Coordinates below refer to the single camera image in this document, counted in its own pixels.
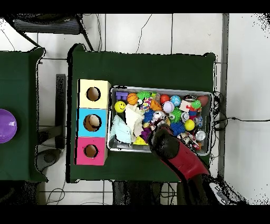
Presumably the orange striped tiger plush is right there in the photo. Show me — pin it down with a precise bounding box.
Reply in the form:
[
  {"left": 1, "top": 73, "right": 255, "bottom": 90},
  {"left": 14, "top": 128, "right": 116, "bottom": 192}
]
[{"left": 149, "top": 120, "right": 162, "bottom": 130}]

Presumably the shallow clear mesh bin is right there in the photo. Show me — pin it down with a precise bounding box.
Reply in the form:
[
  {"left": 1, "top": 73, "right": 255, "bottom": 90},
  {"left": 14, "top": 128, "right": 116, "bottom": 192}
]
[{"left": 107, "top": 85, "right": 214, "bottom": 156}]

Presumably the wooden box with three holes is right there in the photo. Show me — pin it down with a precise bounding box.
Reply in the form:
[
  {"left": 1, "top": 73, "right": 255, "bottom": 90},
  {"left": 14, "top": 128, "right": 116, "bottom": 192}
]
[{"left": 74, "top": 79, "right": 112, "bottom": 166}]

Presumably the cream cloth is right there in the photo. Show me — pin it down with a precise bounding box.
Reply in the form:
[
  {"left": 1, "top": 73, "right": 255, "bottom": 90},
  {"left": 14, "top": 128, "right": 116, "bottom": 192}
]
[{"left": 123, "top": 103, "right": 145, "bottom": 137}]

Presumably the small orange basketball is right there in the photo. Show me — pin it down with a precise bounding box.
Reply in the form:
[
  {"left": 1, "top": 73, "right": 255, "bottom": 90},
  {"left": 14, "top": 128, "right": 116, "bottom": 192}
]
[{"left": 127, "top": 92, "right": 139, "bottom": 106}]

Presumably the yellow smiley ball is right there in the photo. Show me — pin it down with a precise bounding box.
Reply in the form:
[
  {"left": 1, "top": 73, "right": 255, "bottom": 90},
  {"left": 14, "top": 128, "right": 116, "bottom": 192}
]
[{"left": 114, "top": 100, "right": 127, "bottom": 113}]

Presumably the light blue cloth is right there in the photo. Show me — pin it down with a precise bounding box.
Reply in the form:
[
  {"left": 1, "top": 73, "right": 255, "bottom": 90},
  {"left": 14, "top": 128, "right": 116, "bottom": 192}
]
[{"left": 109, "top": 115, "right": 133, "bottom": 144}]

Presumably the purple spiky toy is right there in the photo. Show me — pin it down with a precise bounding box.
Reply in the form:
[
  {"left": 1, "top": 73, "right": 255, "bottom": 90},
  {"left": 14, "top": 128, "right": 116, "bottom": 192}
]
[{"left": 140, "top": 127, "right": 152, "bottom": 143}]

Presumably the crushed silver can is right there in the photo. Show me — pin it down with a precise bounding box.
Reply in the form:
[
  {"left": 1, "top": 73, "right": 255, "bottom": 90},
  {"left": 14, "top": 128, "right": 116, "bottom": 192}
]
[{"left": 152, "top": 110, "right": 167, "bottom": 122}]

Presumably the white baseball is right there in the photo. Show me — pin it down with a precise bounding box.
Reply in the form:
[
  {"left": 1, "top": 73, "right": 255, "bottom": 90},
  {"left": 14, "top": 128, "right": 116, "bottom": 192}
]
[{"left": 162, "top": 100, "right": 175, "bottom": 114}]

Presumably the blue globe ball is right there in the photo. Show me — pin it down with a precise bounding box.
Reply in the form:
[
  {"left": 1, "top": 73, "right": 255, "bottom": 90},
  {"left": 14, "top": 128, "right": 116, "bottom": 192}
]
[{"left": 170, "top": 95, "right": 182, "bottom": 107}]

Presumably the dark green table cloth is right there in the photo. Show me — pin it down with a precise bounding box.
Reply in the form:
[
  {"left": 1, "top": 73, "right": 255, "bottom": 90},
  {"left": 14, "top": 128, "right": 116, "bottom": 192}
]
[
  {"left": 66, "top": 43, "right": 216, "bottom": 184},
  {"left": 0, "top": 46, "right": 48, "bottom": 183}
]

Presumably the blue spiky ball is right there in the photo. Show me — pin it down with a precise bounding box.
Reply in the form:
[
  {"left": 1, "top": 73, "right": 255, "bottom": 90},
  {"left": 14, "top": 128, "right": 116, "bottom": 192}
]
[{"left": 170, "top": 122, "right": 186, "bottom": 136}]

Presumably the grey stand foot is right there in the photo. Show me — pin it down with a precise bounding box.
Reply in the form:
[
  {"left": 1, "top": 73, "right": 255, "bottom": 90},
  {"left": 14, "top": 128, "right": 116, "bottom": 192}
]
[{"left": 35, "top": 148, "right": 62, "bottom": 172}]

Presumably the black chair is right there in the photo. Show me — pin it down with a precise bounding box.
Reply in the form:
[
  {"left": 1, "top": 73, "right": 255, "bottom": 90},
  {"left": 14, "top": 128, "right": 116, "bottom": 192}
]
[{"left": 4, "top": 13, "right": 94, "bottom": 51}]

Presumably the purple bowl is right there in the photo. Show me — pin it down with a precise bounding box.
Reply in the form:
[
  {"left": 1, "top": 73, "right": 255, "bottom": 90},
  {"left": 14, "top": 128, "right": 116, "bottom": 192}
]
[{"left": 0, "top": 108, "right": 17, "bottom": 144}]

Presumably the black cable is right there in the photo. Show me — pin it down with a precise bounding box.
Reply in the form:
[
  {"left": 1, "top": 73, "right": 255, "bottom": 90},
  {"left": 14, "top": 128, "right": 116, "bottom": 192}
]
[{"left": 213, "top": 117, "right": 270, "bottom": 130}]

